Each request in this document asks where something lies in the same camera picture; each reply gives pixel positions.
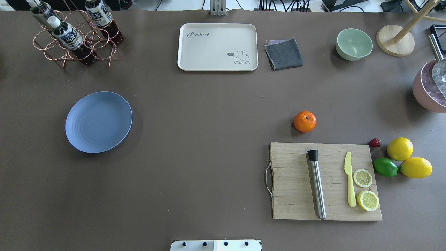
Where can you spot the orange fruit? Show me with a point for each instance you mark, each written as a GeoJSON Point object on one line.
{"type": "Point", "coordinates": [305, 121]}

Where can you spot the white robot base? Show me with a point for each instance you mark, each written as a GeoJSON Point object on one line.
{"type": "Point", "coordinates": [217, 245]}

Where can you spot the blue round plate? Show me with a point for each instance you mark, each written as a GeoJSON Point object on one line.
{"type": "Point", "coordinates": [98, 122]}

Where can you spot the cream rabbit tray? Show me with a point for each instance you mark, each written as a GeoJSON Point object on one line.
{"type": "Point", "coordinates": [217, 47]}

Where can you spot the grey folded cloth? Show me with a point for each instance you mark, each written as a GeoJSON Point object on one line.
{"type": "Point", "coordinates": [283, 54]}

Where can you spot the wooden cutting board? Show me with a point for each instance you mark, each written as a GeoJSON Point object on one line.
{"type": "Point", "coordinates": [292, 188]}

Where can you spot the steel muddler black tip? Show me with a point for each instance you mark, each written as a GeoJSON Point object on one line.
{"type": "Point", "coordinates": [317, 184]}

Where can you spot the yellow plastic knife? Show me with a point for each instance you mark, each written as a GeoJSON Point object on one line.
{"type": "Point", "coordinates": [348, 171]}

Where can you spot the upper lemon slice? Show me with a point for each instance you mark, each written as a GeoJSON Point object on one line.
{"type": "Point", "coordinates": [363, 178]}

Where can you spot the green bowl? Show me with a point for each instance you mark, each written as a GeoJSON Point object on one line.
{"type": "Point", "coordinates": [353, 44]}

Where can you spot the red strawberry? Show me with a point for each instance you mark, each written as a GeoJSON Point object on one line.
{"type": "Point", "coordinates": [375, 143]}

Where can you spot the right back tea bottle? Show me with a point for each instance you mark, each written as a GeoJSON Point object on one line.
{"type": "Point", "coordinates": [103, 19]}

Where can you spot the tea bottle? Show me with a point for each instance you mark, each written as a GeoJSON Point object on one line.
{"type": "Point", "coordinates": [42, 11]}
{"type": "Point", "coordinates": [72, 40]}
{"type": "Point", "coordinates": [103, 19]}

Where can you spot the lower lemon half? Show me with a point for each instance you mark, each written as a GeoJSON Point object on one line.
{"type": "Point", "coordinates": [368, 200]}

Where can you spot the green lime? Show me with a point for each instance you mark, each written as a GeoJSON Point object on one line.
{"type": "Point", "coordinates": [385, 166]}

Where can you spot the upper whole lemon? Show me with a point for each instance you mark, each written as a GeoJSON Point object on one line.
{"type": "Point", "coordinates": [400, 149]}

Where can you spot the whole lemon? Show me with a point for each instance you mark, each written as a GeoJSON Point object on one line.
{"type": "Point", "coordinates": [416, 167]}
{"type": "Point", "coordinates": [400, 149]}

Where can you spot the front tea bottle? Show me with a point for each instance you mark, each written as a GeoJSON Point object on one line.
{"type": "Point", "coordinates": [72, 40]}

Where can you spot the wooden round stand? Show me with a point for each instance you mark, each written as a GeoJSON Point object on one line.
{"type": "Point", "coordinates": [398, 41]}

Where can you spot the lower whole lemon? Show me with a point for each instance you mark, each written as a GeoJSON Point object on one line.
{"type": "Point", "coordinates": [416, 167]}

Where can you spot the pink pot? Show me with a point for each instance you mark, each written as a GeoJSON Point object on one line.
{"type": "Point", "coordinates": [429, 83]}

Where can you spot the left back tea bottle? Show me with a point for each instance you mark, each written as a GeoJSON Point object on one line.
{"type": "Point", "coordinates": [42, 11]}

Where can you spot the black box at edge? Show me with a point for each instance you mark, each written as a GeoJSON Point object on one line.
{"type": "Point", "coordinates": [439, 31]}

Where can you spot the grey metal post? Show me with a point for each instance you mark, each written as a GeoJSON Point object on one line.
{"type": "Point", "coordinates": [217, 8]}

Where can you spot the copper wire bottle rack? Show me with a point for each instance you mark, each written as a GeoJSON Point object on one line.
{"type": "Point", "coordinates": [79, 18]}

